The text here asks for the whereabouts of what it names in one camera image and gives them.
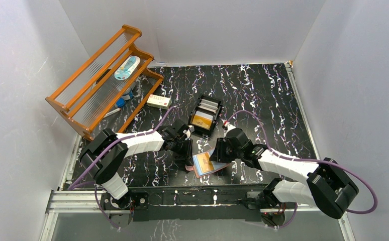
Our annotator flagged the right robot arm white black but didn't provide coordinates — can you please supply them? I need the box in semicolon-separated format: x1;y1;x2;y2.
210;128;359;219

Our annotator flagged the grey white card stack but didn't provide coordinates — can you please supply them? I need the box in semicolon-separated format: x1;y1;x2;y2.
199;98;219;113

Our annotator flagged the white pen under shelf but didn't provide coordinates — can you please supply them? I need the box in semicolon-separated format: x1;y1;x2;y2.
104;108;121;118

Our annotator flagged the gold card in tray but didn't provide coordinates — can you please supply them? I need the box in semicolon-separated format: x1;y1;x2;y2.
192;115;213;130

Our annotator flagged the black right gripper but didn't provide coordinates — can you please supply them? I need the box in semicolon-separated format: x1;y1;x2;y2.
209;138;243;163

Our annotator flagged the white red small box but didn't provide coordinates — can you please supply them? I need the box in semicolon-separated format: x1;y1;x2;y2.
146;94;171;110

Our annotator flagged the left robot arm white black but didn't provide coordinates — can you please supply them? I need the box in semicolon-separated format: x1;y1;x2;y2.
79;119;195;209

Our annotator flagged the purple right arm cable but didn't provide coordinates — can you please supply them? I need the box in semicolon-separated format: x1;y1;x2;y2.
224;109;378;230

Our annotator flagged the gold credit card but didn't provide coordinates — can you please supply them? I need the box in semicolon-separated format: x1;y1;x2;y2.
199;160;215;175

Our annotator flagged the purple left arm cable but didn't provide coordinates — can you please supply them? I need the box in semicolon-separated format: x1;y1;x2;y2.
68;105;178;230

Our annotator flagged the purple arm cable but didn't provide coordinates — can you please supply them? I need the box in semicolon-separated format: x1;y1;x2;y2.
224;109;378;230
68;105;178;230

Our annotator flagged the white blue tube package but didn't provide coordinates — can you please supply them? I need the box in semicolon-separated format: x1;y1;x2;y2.
114;56;141;80

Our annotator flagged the blue cap bottle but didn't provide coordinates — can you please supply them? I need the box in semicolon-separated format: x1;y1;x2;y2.
115;88;134;108

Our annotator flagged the black card tray box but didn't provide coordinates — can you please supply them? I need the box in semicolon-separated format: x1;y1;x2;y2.
188;95;224;136

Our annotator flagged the orange wooden shelf rack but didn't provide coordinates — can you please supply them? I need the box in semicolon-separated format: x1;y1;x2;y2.
45;25;164;140

